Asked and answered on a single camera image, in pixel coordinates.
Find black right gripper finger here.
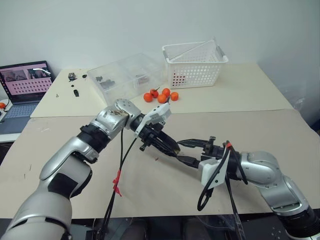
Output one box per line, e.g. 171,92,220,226
175,154,201,170
177,138,209,151

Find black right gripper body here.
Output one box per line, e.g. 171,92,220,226
199,135,225,163

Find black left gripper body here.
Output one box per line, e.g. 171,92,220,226
138,121,166,153

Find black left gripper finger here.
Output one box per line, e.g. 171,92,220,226
157,131,182,152
150,139,178,158

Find black parts in clear box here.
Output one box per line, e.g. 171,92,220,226
95,74,118,90

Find clear plastic compartment box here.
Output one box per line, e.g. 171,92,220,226
86,52,165,106

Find white perforated plastic basket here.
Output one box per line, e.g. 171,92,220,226
161,37,229,90

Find dark plastic sheet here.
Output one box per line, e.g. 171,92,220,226
279,72,320,132

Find grey open laptop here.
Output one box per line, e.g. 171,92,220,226
0,60,56,136

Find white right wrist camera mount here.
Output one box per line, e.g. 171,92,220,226
200,146,233,190

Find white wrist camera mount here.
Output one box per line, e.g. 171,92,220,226
133,102,173,138
200,146,233,190

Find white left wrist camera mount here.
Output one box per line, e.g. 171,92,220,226
133,102,173,138

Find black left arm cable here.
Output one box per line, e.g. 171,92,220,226
98,126,141,240

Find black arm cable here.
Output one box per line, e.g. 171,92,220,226
98,126,141,240
196,141,249,227

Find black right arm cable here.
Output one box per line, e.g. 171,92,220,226
196,141,249,227

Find red tape on left cable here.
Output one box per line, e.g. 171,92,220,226
112,169,124,198

